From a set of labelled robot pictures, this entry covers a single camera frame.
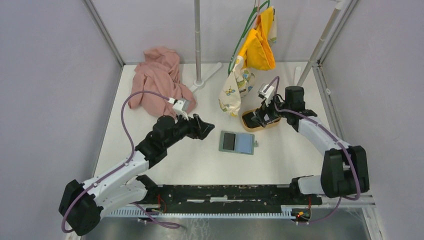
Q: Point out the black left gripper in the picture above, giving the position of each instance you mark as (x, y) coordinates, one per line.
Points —
(198, 128)

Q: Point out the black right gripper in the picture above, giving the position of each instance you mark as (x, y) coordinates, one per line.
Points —
(265, 109)

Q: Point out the yellow oval tray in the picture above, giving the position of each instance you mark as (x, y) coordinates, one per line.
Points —
(258, 129)

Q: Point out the black credit card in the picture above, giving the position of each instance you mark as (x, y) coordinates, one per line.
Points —
(228, 142)

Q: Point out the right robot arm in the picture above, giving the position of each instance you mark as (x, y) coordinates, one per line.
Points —
(344, 172)

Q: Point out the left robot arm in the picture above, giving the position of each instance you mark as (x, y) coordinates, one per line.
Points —
(84, 204)

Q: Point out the black phone in tray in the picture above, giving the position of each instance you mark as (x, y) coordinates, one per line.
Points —
(249, 120)

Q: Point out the left metal rack pole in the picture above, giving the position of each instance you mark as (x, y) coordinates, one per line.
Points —
(200, 78)

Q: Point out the green clothes hanger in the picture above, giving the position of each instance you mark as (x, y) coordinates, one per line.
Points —
(249, 23)

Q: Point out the cartoon print children's garment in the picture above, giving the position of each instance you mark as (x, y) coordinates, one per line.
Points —
(254, 55)

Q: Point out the pink crumpled garment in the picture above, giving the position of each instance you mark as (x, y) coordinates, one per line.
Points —
(159, 73)

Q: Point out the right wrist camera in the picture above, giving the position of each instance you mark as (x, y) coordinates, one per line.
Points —
(266, 93)

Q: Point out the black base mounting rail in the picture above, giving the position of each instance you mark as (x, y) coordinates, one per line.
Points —
(226, 199)

